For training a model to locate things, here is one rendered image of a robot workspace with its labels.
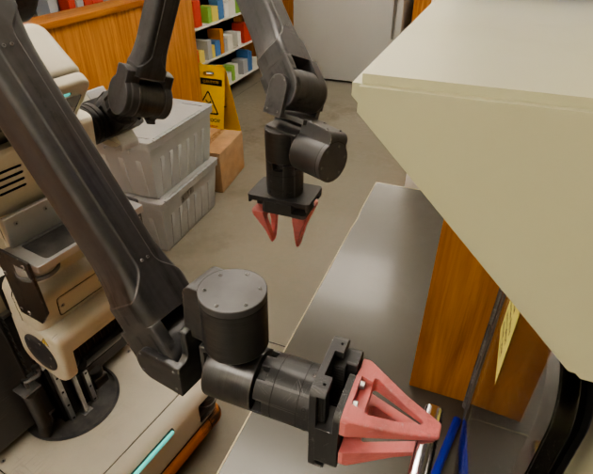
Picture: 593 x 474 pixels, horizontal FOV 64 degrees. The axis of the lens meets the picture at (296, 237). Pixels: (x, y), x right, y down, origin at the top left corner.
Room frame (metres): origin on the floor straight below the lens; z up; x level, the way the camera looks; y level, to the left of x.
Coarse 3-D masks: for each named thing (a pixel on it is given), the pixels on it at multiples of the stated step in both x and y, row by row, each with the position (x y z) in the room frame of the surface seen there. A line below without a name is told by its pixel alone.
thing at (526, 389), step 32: (512, 352) 0.24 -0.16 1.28; (544, 352) 0.17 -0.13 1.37; (480, 384) 0.34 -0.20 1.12; (512, 384) 0.20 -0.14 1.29; (544, 384) 0.14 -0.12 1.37; (576, 384) 0.13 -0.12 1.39; (480, 416) 0.27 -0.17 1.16; (512, 416) 0.17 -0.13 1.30; (544, 416) 0.13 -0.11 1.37; (480, 448) 0.22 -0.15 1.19; (512, 448) 0.15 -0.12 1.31; (544, 448) 0.12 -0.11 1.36
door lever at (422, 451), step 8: (424, 408) 0.25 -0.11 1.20; (432, 408) 0.24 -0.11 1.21; (440, 408) 0.25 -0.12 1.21; (432, 416) 0.24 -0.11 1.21; (440, 416) 0.24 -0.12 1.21; (416, 440) 0.22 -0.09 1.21; (424, 440) 0.22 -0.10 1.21; (432, 440) 0.22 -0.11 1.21; (416, 448) 0.21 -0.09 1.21; (424, 448) 0.21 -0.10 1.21; (432, 448) 0.21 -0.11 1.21; (416, 456) 0.20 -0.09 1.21; (424, 456) 0.20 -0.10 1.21; (432, 456) 0.20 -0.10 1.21; (416, 464) 0.20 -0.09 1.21; (424, 464) 0.20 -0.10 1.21; (432, 464) 0.20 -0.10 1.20; (408, 472) 0.19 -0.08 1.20; (416, 472) 0.19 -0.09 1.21; (424, 472) 0.19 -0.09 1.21
